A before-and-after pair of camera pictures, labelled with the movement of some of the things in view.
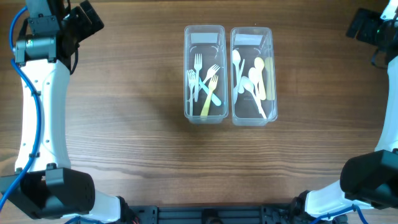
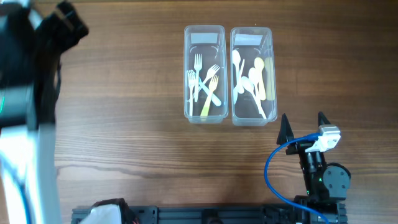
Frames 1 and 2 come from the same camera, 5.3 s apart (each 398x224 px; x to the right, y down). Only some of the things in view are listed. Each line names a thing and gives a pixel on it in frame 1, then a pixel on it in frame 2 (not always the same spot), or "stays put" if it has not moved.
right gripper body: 374,29 to 300,146
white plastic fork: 191,80 stays put
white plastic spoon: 252,75 stays put
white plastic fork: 198,66 stays put
